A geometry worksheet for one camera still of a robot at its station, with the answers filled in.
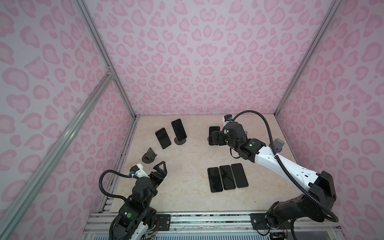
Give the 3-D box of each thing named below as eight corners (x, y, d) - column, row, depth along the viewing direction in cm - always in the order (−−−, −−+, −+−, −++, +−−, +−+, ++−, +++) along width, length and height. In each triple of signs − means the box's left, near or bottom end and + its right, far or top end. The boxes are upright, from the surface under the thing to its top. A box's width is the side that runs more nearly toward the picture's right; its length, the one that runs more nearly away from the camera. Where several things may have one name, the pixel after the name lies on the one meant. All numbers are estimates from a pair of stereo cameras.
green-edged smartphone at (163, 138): (163, 151, 101) (158, 139, 90) (158, 144, 105) (153, 131, 94) (172, 146, 104) (169, 134, 93) (167, 139, 107) (163, 126, 97)
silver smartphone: (179, 144, 104) (176, 130, 93) (174, 135, 109) (171, 121, 98) (186, 141, 106) (185, 127, 94) (181, 132, 111) (179, 118, 99)
